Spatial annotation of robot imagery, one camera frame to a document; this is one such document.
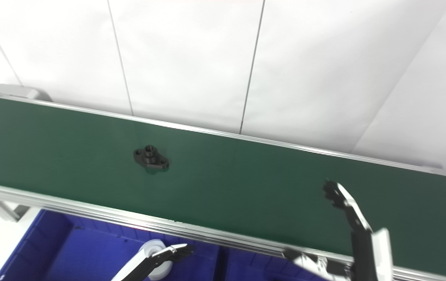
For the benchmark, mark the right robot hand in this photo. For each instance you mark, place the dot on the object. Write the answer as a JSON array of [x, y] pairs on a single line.
[[367, 257]]

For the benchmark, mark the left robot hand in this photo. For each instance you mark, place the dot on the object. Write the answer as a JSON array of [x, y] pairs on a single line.
[[144, 265]]

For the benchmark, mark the black flanged part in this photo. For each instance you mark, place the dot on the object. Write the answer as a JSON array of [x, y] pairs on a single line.
[[150, 158]]

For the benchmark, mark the white cylindrical part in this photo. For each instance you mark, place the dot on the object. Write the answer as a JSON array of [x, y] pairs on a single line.
[[154, 246]]

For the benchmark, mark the green conveyor belt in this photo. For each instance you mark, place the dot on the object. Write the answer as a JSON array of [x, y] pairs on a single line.
[[246, 187], [129, 220]]

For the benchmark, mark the blue plastic bin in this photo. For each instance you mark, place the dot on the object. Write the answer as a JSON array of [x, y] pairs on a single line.
[[254, 267], [70, 253]]

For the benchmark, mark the aluminium conveyor leg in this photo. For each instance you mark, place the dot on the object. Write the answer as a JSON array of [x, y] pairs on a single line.
[[4, 210]]

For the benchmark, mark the grey conveyor motor housing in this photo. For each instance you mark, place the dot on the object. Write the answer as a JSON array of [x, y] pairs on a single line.
[[16, 91]]

